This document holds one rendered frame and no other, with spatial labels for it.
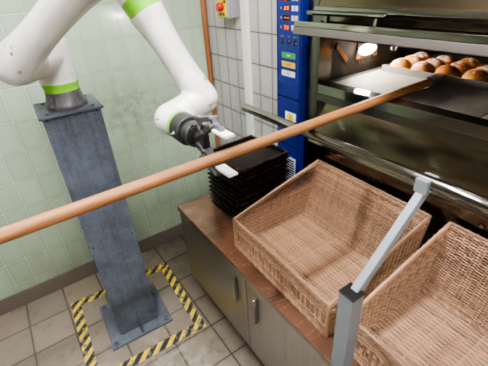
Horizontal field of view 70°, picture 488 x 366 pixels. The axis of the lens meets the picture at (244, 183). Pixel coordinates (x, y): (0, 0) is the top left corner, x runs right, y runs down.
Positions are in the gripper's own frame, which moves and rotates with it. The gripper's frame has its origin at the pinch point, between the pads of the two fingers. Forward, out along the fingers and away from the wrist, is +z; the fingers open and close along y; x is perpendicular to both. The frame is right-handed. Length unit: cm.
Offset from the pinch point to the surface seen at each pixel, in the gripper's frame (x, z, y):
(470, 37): -51, 29, -24
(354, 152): -28.3, 17.5, 2.2
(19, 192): 54, -123, 50
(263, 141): -10.4, 1.6, -0.8
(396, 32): -51, 9, -24
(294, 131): -21.5, 1.7, -0.6
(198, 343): 5, -38, 119
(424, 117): -66, 15, 3
